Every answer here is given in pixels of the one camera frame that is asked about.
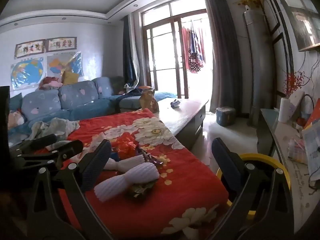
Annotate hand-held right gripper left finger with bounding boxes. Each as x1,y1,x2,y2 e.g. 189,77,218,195
26,139,113,240

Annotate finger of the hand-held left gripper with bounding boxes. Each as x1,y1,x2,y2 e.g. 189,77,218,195
19,139,84,171
15,133,59,153

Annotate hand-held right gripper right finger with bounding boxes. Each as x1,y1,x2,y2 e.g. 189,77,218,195
211,137,294,240

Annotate small white foam net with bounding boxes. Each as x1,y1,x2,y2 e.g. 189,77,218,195
104,154,150,174

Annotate red plastic wrapper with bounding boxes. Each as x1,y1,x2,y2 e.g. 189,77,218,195
114,132,138,159

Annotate large white foam net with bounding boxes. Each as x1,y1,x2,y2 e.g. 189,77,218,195
94,162,160,202

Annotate yellow-rimmed black trash bin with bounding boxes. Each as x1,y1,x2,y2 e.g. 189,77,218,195
216,154,292,218

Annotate dark green wrapper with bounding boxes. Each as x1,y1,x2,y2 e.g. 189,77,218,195
125,181,157,199

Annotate purple snack bag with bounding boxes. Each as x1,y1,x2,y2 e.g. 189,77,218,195
135,146,164,167

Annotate printed cushion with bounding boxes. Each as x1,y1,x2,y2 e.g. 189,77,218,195
7,109,25,130

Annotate light green cloth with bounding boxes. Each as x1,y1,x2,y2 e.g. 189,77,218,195
26,117,80,143

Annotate teal cushion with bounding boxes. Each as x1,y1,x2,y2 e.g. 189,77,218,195
9,92,23,112

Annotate red floral blanket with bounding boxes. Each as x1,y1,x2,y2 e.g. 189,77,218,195
32,109,229,240

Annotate blue storage box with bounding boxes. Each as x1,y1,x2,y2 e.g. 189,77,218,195
215,107,236,127

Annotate world map poster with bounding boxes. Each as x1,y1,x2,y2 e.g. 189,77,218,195
10,57,47,89

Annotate blue patterned sofa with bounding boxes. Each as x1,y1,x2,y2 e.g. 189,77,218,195
7,76,178,140

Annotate pile of pink clothes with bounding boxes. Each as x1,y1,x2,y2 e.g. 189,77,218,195
39,76,63,90

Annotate dark wooden coffee table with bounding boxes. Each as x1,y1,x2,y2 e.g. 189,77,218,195
152,98,209,150

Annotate yellow pillow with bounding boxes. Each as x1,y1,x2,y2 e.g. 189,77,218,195
62,70,79,85

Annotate glass-topped television stand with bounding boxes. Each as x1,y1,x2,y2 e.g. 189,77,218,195
256,108,320,230

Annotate clear plastic bag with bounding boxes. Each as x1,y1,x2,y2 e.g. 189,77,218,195
287,137,308,165

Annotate framed calligraphy picture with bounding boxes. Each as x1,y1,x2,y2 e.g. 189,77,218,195
14,39,46,59
46,37,78,53

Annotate country map poster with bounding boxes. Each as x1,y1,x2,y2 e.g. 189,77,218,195
47,51,84,77

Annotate dark blue garment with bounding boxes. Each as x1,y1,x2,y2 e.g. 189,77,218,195
117,86,155,98

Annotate brown paper bag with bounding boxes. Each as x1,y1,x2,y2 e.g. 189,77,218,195
139,86,160,113

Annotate pale blue papers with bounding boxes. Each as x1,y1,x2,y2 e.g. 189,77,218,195
301,122,320,175

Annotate red book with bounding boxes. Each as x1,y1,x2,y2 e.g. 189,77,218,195
304,110,320,130

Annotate grey tower air conditioner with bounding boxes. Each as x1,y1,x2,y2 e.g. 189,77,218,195
242,10,275,127

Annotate hanging laundry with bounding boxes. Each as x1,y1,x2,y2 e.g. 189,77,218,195
181,20,208,73

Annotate dark blue curtain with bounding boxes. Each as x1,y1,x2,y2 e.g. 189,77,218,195
122,15,140,85

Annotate sheer grey curtain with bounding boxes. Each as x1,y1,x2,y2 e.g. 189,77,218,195
131,11,150,88

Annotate glass balcony door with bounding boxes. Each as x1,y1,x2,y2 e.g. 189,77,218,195
140,0,213,99

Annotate black cable loop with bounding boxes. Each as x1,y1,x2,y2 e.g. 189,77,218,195
299,94,314,120

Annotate wall-mounted television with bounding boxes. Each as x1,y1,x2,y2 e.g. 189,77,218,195
277,0,320,52

